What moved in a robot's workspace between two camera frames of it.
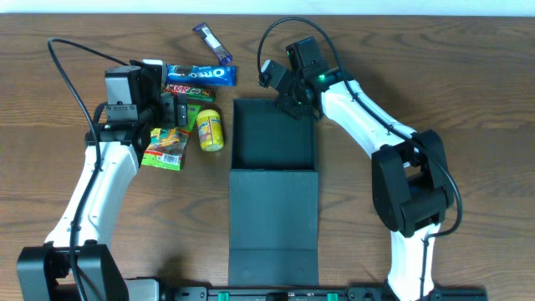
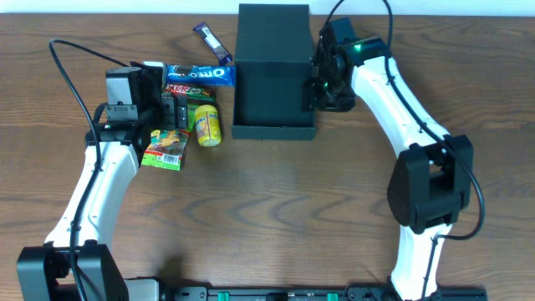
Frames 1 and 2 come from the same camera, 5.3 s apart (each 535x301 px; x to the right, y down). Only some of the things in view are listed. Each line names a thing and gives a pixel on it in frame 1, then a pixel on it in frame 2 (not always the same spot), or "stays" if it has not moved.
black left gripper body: x=180 y=111 stays
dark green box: x=273 y=225 → x=273 y=60
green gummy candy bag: x=167 y=145 stays
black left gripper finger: x=167 y=110 stays
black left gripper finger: x=181 y=109 stays
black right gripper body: x=295 y=105 → x=316 y=78
